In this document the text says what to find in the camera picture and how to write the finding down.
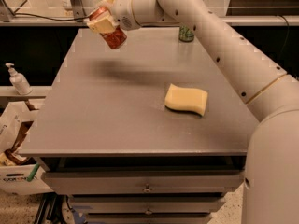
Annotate yellow sponge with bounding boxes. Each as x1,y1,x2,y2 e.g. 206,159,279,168
164,84,208,116

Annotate green soda can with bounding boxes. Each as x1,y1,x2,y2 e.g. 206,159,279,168
178,26,194,42

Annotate white cardboard box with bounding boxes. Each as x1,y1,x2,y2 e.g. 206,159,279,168
0,101,52,195

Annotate green marker pen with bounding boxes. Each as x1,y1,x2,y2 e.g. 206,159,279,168
26,163,40,182

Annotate red coke can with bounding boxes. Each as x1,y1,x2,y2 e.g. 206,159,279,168
96,7,127,49

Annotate bottom grey drawer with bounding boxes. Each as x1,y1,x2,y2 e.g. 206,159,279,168
86,214,212,224

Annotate black cable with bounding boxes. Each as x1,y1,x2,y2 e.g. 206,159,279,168
12,12,92,22

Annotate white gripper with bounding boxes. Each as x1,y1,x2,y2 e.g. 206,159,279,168
87,0,140,34

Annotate grey drawer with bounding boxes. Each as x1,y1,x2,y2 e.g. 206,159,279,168
86,214,212,224
42,171,243,195
70,195,225,214

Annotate middle grey drawer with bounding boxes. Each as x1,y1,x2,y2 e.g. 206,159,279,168
70,195,225,214

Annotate white pump bottle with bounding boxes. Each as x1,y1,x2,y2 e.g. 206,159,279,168
6,63,32,95

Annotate grey drawer cabinet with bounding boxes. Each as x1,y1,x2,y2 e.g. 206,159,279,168
18,26,260,224

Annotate grey metal rail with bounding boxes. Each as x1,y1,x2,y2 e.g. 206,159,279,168
0,15,299,27

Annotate top grey drawer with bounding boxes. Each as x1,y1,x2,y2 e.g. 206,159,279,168
42,171,243,195

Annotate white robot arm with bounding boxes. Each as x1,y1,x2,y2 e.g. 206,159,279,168
88,0,299,224

